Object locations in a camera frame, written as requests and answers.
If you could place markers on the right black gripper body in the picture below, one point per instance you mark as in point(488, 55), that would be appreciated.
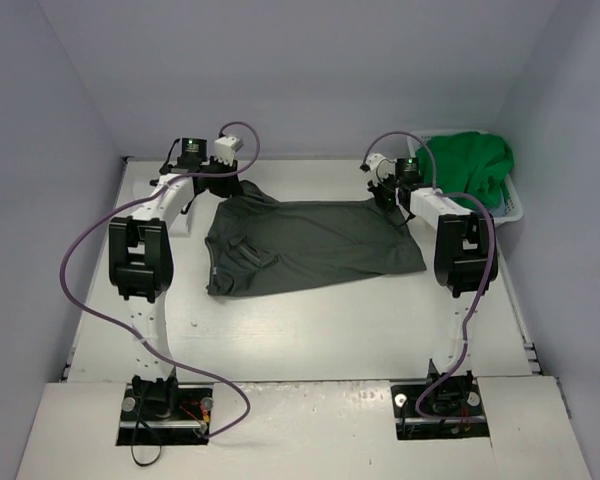
point(383, 192)

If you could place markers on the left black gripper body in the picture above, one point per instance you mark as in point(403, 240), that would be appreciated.
point(222, 181)

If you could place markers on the white t shirt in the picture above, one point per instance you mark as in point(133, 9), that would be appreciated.
point(180, 220)

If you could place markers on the grey t shirt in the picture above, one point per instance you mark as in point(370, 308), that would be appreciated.
point(260, 246)

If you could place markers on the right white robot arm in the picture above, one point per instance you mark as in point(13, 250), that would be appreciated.
point(464, 260)

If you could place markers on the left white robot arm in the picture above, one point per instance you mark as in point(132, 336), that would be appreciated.
point(140, 259)

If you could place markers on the green t shirt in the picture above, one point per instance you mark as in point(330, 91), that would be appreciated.
point(474, 163)

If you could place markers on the white laundry basket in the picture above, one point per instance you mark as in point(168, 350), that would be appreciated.
point(418, 148)

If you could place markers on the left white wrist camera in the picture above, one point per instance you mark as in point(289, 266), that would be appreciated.
point(225, 149)

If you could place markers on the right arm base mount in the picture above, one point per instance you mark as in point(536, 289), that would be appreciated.
point(454, 412)

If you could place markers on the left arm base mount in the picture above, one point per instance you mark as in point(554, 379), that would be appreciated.
point(146, 423)

